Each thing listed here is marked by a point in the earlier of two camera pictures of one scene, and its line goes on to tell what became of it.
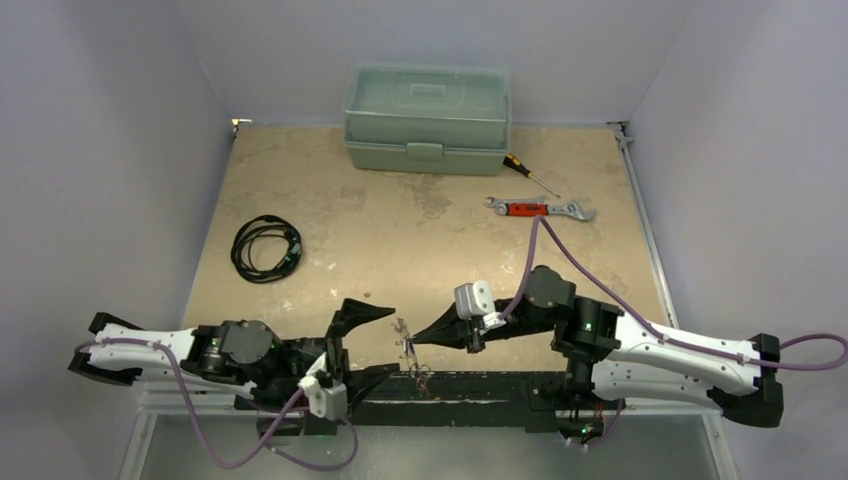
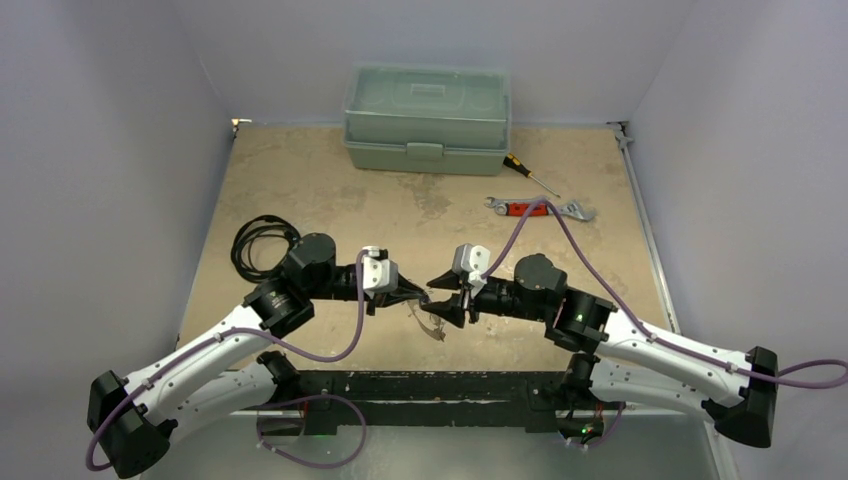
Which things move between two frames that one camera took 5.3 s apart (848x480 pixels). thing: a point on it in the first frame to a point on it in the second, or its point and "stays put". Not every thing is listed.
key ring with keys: [420, 373] to [430, 322]
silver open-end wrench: [495, 202] stays put
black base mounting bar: [526, 400] stays put
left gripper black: [361, 381] to [406, 290]
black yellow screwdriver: [513, 161] stays put
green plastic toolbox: [427, 118] stays put
